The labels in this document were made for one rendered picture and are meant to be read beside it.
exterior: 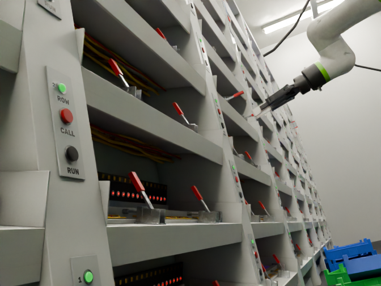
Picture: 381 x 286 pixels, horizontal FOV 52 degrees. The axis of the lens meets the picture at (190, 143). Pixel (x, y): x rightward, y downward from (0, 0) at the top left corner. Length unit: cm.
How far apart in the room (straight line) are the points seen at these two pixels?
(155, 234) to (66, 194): 19
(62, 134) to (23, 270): 14
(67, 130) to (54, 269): 14
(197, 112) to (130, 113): 50
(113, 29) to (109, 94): 29
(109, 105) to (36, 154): 19
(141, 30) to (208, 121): 38
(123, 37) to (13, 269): 60
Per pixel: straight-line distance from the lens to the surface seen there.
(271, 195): 171
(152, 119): 66
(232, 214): 101
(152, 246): 55
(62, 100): 44
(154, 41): 83
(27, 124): 40
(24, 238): 36
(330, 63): 156
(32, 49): 44
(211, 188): 104
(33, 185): 38
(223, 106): 125
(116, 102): 57
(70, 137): 43
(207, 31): 167
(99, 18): 79
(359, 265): 180
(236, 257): 102
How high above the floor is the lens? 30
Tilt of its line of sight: 16 degrees up
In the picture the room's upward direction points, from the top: 13 degrees counter-clockwise
